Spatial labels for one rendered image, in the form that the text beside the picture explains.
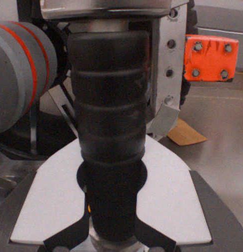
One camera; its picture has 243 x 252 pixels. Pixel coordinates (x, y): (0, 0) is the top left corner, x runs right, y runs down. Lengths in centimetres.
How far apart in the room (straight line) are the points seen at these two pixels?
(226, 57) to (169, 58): 9
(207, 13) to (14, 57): 70
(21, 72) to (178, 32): 22
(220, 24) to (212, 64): 51
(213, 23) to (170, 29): 53
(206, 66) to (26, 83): 25
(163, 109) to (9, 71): 23
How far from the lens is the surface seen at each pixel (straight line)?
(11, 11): 34
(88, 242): 78
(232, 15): 86
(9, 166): 51
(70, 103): 45
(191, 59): 32
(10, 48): 23
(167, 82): 32
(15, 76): 23
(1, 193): 78
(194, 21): 41
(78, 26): 82
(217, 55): 33
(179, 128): 192
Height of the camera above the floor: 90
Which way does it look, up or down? 28 degrees down
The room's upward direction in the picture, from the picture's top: 1 degrees counter-clockwise
